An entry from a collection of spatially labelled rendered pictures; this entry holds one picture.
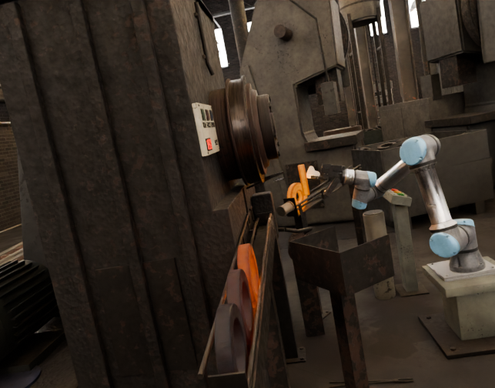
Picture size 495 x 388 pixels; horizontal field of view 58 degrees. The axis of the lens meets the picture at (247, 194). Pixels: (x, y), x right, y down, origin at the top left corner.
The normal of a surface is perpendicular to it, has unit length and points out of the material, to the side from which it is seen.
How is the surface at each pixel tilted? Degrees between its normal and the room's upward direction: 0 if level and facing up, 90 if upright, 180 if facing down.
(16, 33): 90
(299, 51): 90
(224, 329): 39
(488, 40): 90
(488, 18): 90
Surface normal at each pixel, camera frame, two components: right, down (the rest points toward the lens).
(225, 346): -0.18, -0.36
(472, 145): 0.16, 0.11
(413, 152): -0.76, 0.08
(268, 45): -0.33, 0.19
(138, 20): -0.10, 0.16
